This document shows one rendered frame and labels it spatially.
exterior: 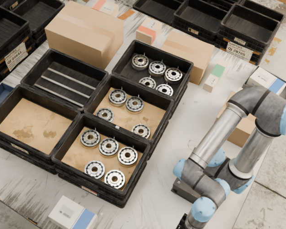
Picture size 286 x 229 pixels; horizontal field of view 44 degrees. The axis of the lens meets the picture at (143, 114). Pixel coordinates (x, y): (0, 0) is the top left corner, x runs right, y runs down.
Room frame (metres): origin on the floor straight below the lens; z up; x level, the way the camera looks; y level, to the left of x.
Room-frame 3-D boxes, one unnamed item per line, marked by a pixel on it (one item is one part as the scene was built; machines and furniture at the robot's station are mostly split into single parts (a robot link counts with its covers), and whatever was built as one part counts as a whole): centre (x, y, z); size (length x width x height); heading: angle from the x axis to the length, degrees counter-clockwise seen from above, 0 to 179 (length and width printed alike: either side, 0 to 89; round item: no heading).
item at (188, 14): (2.35, -0.40, 0.31); 0.40 x 0.30 x 0.34; 64
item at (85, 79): (1.18, 0.45, 0.87); 0.40 x 0.30 x 0.11; 69
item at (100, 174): (0.69, 0.21, 0.86); 0.10 x 0.10 x 0.01
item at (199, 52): (1.56, -0.23, 0.78); 0.30 x 0.22 x 0.16; 71
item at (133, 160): (0.78, 0.06, 0.86); 0.10 x 0.10 x 0.01
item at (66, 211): (0.47, 0.28, 0.75); 0.20 x 0.12 x 0.09; 66
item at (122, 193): (0.76, 0.18, 0.92); 0.40 x 0.30 x 0.02; 69
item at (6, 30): (1.82, 1.14, 0.37); 0.40 x 0.30 x 0.45; 154
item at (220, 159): (0.75, -0.35, 0.97); 0.13 x 0.12 x 0.14; 54
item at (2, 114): (0.90, 0.56, 0.87); 0.40 x 0.30 x 0.11; 69
